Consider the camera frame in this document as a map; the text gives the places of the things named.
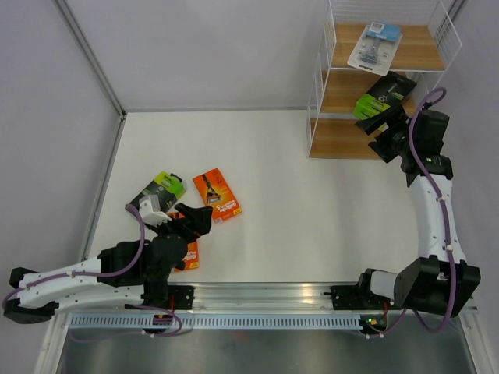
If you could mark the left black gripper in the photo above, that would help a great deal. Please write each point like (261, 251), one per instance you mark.
(198, 221)

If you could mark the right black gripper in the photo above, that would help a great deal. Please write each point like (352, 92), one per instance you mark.
(380, 146)

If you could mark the green black razor box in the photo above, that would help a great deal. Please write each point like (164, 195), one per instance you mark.
(168, 188)
(389, 91)

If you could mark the blue clear razor blister pack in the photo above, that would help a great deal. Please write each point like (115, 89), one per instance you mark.
(376, 48)

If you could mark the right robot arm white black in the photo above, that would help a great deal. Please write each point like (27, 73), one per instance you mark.
(439, 281)

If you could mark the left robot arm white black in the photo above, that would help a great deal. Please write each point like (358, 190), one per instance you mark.
(30, 300)

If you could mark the orange razor box centre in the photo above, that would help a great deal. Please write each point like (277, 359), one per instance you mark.
(217, 194)

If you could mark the orange razor box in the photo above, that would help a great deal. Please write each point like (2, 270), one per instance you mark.
(191, 259)
(217, 194)

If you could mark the orange razor box front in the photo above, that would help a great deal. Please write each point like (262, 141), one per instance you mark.
(191, 259)

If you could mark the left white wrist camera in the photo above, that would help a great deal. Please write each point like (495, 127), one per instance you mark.
(150, 211)

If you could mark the white wire wooden shelf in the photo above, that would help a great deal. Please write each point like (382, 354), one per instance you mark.
(428, 47)

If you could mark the aluminium rail frame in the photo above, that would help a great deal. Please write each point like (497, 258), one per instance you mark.
(211, 297)

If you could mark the white slotted cable duct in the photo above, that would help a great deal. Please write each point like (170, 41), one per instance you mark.
(218, 321)

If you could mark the aluminium corner post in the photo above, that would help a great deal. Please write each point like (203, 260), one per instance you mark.
(78, 35)

